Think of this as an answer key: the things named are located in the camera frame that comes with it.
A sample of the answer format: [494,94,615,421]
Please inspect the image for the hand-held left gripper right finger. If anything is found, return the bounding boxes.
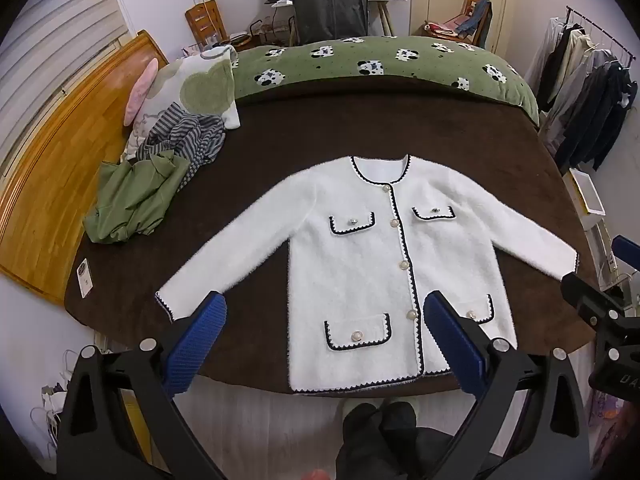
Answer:
[423,290,592,480]

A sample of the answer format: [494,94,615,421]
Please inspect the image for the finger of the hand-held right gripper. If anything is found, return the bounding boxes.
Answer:
[611,234,640,275]
[560,271,632,333]

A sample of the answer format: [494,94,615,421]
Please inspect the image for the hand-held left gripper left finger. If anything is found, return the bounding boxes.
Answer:
[55,290,227,480]

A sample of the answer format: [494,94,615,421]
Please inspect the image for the white fluffy cardigan black trim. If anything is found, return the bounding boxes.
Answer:
[155,154,580,395]

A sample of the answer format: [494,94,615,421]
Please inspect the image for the metal clothes rack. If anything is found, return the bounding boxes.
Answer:
[565,5,639,69]

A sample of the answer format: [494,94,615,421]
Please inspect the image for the purple printed bag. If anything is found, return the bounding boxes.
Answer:
[591,389,640,463]

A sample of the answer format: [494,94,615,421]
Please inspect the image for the white plastic box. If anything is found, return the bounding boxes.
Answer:
[569,168,607,217]

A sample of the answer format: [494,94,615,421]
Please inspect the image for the person's dark trousers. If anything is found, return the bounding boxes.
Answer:
[334,401,503,480]

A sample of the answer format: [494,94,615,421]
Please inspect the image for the white phone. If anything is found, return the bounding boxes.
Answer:
[76,258,94,299]

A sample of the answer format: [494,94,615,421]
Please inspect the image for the dark grey hanging coat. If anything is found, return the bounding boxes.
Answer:
[554,51,639,173]

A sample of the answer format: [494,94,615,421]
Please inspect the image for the green garment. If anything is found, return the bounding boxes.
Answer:
[82,152,192,246]

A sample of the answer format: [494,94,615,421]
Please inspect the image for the beige hanging coat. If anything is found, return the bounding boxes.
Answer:
[547,29,598,126]

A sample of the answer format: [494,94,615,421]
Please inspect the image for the black hanging coat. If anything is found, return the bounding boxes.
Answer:
[536,27,577,107]

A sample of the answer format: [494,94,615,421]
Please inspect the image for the grey striped garment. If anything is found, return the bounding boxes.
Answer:
[136,102,227,194]

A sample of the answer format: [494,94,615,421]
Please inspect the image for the white hanging shirt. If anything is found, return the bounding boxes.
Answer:
[524,17,567,97]

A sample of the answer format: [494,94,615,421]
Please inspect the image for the brown bed blanket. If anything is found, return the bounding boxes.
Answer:
[64,76,601,394]

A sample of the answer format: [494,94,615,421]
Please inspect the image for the wooden headboard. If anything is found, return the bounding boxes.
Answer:
[0,30,171,307]

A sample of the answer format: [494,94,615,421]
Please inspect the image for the pink pillow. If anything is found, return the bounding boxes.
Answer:
[123,57,160,127]

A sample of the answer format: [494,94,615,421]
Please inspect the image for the white pillow green heart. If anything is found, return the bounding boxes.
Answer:
[127,45,242,162]

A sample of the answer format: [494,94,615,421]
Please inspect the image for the green panda print blanket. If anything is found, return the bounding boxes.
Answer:
[231,35,542,127]

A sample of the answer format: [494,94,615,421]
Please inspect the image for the blue jeans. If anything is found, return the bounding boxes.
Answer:
[461,0,494,37]

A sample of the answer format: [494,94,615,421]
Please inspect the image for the red cloth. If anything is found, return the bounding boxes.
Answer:
[424,17,467,37]

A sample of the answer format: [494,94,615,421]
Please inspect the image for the wooden folding chair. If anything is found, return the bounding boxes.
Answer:
[184,2,224,49]

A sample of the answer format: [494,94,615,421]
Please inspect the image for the white window blind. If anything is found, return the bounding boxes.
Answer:
[0,0,132,163]

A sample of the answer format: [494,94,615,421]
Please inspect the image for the black office chair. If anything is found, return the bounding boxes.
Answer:
[288,0,371,46]

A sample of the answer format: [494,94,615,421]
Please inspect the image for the white cables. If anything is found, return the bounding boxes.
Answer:
[29,345,77,443]

